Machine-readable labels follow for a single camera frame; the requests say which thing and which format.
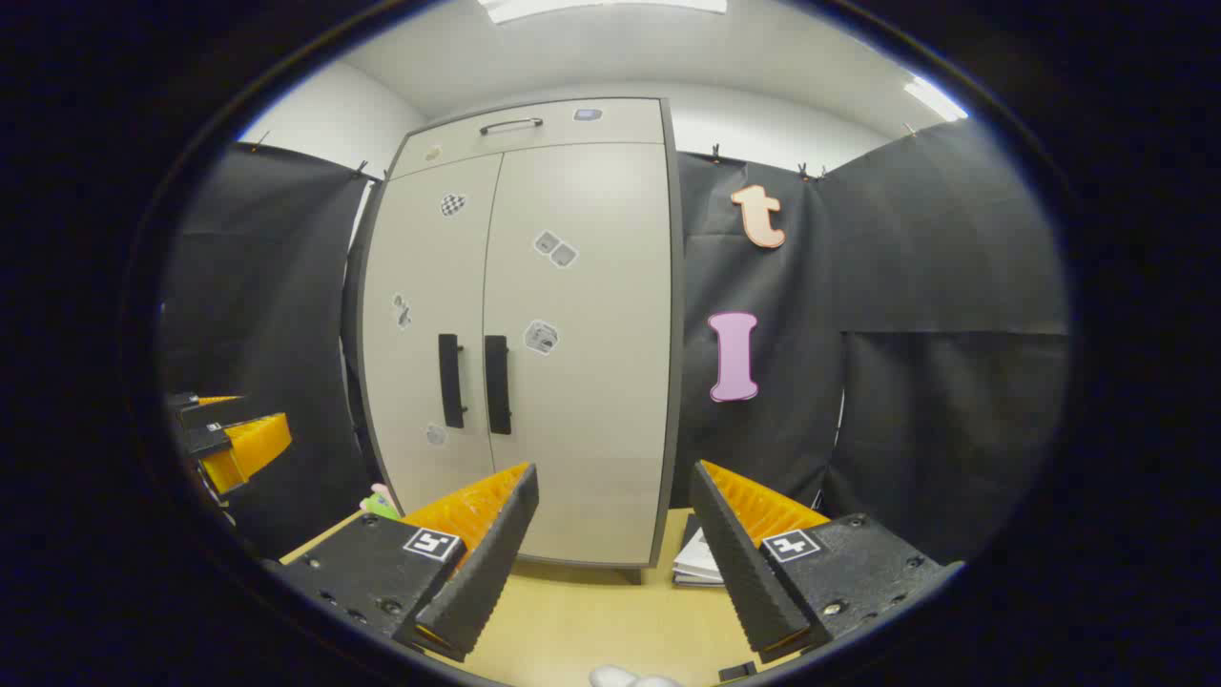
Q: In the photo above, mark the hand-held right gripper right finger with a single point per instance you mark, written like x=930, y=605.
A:
x=749, y=572

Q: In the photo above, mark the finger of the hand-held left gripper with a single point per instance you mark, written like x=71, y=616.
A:
x=205, y=412
x=253, y=444

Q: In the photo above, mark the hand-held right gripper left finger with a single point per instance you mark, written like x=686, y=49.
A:
x=491, y=572

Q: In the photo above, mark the grey cabinet door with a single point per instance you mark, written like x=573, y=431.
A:
x=591, y=429
x=420, y=277

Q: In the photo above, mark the grey double-door shoe cabinet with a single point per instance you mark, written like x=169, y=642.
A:
x=679, y=334

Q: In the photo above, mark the grey cabinet drawer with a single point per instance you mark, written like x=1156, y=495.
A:
x=553, y=143

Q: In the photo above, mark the white booklet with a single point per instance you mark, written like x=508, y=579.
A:
x=696, y=561

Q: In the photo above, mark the pink starfish plush toy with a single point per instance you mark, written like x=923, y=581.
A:
x=380, y=503

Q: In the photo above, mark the black backdrop cloth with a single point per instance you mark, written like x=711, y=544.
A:
x=267, y=286
x=935, y=248

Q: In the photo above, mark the ceiling light panel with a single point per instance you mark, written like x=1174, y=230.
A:
x=935, y=97
x=601, y=8

